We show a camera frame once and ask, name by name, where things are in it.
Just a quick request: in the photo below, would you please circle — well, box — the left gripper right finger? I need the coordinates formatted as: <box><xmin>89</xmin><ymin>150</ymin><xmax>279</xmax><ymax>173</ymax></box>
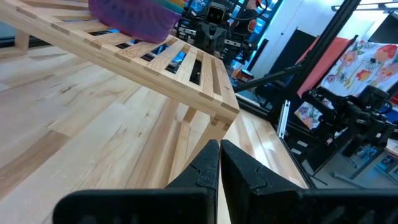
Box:
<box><xmin>220</xmin><ymin>139</ymin><xmax>398</xmax><ymax>224</ymax></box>

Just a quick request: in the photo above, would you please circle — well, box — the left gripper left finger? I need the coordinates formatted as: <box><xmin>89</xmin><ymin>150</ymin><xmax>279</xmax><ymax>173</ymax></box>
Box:
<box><xmin>52</xmin><ymin>139</ymin><xmax>220</xmax><ymax>224</ymax></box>

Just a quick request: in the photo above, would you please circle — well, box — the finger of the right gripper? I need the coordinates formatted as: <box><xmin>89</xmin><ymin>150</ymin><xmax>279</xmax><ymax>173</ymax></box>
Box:
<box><xmin>197</xmin><ymin>26</ymin><xmax>215</xmax><ymax>55</ymax></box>
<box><xmin>213</xmin><ymin>26</ymin><xmax>230</xmax><ymax>56</ymax></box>

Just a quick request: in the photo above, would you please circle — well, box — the small purple bowl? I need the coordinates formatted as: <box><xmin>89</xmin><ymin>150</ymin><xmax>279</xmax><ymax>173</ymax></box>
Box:
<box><xmin>88</xmin><ymin>0</ymin><xmax>183</xmax><ymax>44</ymax></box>

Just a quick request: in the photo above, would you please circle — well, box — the slatted wooden shelf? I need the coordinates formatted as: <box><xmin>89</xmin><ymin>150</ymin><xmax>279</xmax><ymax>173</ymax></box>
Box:
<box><xmin>0</xmin><ymin>0</ymin><xmax>240</xmax><ymax>188</ymax></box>

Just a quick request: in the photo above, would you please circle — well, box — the black standing board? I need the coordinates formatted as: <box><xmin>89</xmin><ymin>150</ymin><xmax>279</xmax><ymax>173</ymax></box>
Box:
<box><xmin>267</xmin><ymin>29</ymin><xmax>317</xmax><ymax>79</ymax></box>

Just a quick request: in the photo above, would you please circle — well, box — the white metal bar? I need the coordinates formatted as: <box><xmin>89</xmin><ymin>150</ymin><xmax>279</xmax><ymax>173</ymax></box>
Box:
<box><xmin>277</xmin><ymin>99</ymin><xmax>292</xmax><ymax>139</ymax></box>

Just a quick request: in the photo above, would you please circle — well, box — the red orange panel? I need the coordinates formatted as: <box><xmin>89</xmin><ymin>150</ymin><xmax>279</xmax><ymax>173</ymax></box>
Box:
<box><xmin>297</xmin><ymin>36</ymin><xmax>354</xmax><ymax>98</ymax></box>

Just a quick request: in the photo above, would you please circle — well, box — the flower print cloth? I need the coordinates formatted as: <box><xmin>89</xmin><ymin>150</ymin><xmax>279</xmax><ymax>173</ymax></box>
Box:
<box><xmin>294</xmin><ymin>40</ymin><xmax>398</xmax><ymax>130</ymax></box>

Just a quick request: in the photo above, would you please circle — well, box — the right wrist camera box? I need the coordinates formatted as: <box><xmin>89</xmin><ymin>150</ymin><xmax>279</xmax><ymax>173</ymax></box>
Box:
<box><xmin>206</xmin><ymin>2</ymin><xmax>226</xmax><ymax>25</ymax></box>

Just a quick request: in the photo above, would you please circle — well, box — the black aluminium table frame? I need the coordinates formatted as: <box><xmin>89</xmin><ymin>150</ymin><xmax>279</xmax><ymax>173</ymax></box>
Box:
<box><xmin>233</xmin><ymin>0</ymin><xmax>363</xmax><ymax>189</ymax></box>

